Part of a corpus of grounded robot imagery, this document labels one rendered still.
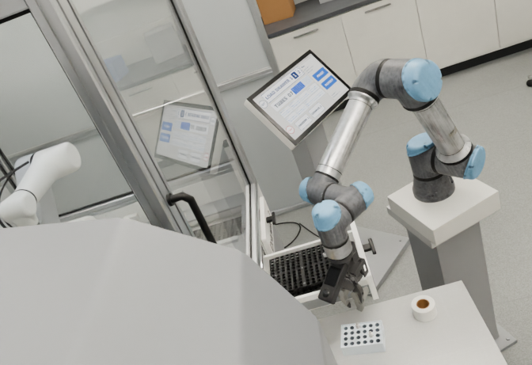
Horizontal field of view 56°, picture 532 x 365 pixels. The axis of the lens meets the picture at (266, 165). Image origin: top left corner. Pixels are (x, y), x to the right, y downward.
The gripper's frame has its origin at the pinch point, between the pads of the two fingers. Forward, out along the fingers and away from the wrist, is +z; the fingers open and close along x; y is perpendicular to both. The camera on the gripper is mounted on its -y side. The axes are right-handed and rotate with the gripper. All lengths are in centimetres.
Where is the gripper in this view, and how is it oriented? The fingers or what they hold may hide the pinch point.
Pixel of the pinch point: (353, 307)
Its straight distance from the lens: 152.4
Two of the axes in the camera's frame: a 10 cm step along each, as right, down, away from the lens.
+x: -7.4, -0.9, 6.6
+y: 5.8, -5.7, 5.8
